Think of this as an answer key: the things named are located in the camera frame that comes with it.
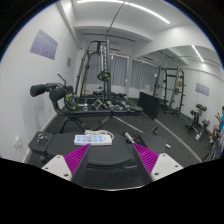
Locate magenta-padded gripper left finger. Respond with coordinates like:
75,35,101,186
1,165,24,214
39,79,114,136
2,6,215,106
41,143,92,184

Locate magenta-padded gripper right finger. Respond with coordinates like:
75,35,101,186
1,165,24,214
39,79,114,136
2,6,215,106
131,142,184,185

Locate silver barbell bar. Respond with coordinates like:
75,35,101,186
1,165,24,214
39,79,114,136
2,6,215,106
123,131,138,146

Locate white power strip blue sockets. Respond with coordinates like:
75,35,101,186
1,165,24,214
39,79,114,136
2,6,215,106
73,133,113,147

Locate black padded gym bench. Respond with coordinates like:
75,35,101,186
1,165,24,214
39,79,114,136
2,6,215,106
28,130,168,190

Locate silver bench adjustment knob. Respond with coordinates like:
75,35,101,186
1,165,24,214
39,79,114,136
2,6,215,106
36,132,49,143

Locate black bench with roller pads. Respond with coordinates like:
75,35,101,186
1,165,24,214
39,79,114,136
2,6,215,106
29,72,144,134

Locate black weight plate yellow marks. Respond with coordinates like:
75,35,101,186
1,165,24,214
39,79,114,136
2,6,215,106
64,91,79,112
97,70,112,82

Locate chrome dumbbells group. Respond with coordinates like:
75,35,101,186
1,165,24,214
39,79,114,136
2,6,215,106
91,98,133,113

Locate black exercise machine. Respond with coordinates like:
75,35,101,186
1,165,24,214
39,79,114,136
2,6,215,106
186,103,211,139

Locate black squat rack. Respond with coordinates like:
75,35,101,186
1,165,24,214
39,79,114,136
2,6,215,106
154,66,186,118

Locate person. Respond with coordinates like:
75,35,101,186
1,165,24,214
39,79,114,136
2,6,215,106
209,105,224,144

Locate grey window curtain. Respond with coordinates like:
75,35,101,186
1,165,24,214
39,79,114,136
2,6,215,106
86,53,130,88
129,58,160,91

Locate white ceiling light strip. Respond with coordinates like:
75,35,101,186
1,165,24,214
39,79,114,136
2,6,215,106
191,44,205,63
76,0,171,25

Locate white power strip cable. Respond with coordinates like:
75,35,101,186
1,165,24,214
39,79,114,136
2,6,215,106
84,129,115,141

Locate white wall socket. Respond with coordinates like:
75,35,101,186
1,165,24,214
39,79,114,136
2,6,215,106
12,136,24,150

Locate small purple wall poster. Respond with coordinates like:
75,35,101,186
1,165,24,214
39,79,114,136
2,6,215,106
195,82,210,98

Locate black cable rack machine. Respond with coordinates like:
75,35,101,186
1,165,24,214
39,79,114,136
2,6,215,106
73,39,114,104

